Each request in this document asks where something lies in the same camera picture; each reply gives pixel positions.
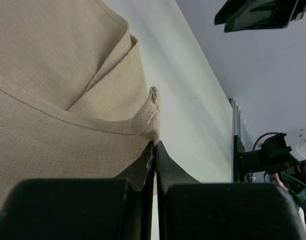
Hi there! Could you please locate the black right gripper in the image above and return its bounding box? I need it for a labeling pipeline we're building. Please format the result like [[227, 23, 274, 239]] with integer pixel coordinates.
[[214, 0, 306, 33]]

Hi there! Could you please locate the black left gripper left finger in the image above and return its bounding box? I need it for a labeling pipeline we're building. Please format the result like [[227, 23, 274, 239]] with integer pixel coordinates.
[[0, 142, 154, 240]]

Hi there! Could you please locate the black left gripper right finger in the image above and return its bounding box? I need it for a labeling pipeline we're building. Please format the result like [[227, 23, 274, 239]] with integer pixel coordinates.
[[155, 142, 306, 240]]

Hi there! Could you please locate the beige cloth napkin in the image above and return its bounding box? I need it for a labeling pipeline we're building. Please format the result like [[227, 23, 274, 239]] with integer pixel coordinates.
[[0, 0, 161, 212]]

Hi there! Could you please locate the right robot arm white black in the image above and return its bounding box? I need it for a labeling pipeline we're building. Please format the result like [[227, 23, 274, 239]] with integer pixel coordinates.
[[214, 0, 306, 215]]

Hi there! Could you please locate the right aluminium frame post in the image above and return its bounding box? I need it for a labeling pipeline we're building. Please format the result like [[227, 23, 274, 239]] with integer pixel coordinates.
[[229, 98, 256, 151]]

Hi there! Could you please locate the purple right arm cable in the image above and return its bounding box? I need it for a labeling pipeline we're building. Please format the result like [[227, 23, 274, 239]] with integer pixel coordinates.
[[252, 131, 279, 151]]

